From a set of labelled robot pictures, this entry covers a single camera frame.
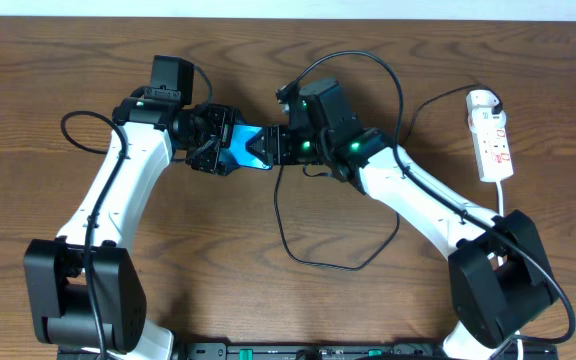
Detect black USB charging cable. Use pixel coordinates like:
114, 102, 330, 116
273, 83, 504, 272

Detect blue Galaxy smartphone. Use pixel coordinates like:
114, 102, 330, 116
218, 124, 272, 170

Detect white USB charger plug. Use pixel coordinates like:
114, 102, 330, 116
466, 89, 500, 113

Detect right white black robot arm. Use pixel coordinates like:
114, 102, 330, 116
233, 109, 566, 359

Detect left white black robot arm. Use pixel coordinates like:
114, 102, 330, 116
23, 87, 241, 359

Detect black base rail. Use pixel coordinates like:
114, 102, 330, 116
56, 343, 559, 360

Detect white power strip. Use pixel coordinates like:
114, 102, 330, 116
468, 108, 514, 183

